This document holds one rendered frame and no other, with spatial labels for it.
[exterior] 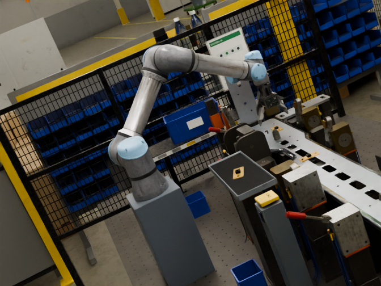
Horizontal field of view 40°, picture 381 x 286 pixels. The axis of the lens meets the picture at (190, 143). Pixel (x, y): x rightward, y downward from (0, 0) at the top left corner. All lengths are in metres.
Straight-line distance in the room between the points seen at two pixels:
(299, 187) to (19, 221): 2.83
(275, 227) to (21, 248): 2.97
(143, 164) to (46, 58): 6.84
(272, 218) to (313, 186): 0.26
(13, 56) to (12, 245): 4.95
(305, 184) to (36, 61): 7.35
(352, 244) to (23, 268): 3.17
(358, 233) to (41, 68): 7.60
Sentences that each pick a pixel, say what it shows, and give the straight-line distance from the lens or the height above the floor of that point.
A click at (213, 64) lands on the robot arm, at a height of 1.46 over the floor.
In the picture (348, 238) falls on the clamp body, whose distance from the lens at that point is 1.63.
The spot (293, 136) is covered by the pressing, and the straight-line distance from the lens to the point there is 2.47.
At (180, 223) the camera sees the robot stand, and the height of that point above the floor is 0.96.
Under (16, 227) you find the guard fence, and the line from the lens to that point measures 4.27.
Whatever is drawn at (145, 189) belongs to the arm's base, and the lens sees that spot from 2.11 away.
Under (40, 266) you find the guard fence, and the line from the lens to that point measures 4.40.
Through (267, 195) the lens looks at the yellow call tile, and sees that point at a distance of 1.63.
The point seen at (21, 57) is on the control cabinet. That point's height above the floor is 1.56.
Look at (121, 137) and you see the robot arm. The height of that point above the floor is 1.34.
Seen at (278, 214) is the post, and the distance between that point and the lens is 1.62.
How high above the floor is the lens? 1.85
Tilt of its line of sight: 17 degrees down
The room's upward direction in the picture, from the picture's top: 22 degrees counter-clockwise
